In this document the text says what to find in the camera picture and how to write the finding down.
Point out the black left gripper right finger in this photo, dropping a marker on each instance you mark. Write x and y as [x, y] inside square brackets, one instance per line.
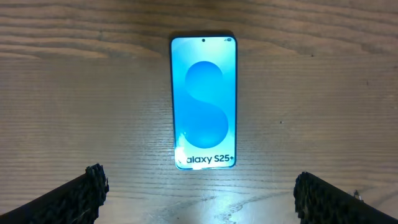
[319, 202]

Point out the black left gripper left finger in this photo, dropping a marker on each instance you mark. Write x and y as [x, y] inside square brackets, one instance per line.
[77, 201]

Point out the blue Galaxy S25+ smartphone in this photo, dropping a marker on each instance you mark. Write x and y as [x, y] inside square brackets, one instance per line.
[204, 76]

